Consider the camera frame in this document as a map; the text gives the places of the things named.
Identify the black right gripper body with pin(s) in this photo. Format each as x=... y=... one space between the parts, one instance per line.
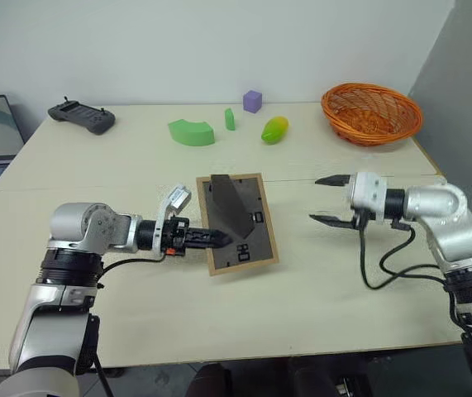
x=363 y=219

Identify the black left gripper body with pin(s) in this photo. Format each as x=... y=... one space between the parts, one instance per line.
x=174 y=235

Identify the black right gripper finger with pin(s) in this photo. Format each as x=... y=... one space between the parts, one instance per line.
x=332 y=180
x=335 y=220

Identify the wooden picture frame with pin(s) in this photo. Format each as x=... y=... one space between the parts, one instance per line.
x=260 y=244

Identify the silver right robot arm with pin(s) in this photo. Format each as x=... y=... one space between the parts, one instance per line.
x=450 y=223

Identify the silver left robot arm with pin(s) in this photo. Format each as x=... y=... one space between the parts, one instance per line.
x=107 y=231

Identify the orange woven basket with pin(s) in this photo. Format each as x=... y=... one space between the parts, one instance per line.
x=370 y=113

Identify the green yellow toy mango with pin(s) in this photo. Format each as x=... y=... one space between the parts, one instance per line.
x=275 y=129

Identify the green arch block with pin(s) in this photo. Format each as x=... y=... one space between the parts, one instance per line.
x=190 y=132

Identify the purple cube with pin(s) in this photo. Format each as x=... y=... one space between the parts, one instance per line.
x=252 y=101

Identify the small green block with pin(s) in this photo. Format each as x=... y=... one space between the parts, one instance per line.
x=230 y=119

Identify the dark reddish rounded shape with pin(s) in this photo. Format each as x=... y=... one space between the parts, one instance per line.
x=211 y=380

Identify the dark grey handheld controller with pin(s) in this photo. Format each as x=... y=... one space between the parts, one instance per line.
x=82 y=113

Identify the grey partition panel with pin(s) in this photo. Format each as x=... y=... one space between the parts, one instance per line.
x=463 y=70

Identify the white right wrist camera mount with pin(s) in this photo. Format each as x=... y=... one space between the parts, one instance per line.
x=370 y=196

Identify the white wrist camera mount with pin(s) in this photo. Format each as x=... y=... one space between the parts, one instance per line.
x=370 y=196
x=176 y=197

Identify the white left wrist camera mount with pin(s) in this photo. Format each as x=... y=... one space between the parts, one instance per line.
x=176 y=197

